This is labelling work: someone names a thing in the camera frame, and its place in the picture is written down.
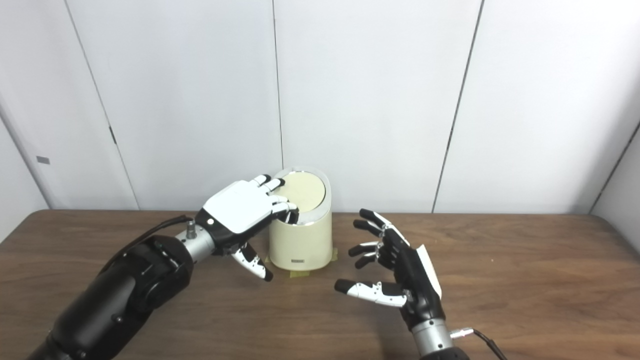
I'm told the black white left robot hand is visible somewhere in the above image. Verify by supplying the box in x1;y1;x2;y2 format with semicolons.
194;173;301;282

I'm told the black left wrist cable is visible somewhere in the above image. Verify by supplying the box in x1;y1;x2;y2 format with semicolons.
100;215;195;274

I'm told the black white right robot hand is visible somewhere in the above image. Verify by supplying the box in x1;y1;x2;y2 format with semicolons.
334;208;446;331

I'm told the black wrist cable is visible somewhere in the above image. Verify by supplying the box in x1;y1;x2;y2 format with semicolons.
450;327;509;360
100;215;195;274

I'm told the cream-colored bin body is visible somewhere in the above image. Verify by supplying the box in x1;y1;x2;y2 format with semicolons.
268;167;333;272

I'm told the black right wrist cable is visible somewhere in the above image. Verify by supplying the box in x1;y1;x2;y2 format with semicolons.
450;327;509;360

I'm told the cream round bin lid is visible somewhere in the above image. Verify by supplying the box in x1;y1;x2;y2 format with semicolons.
272;171;326;214

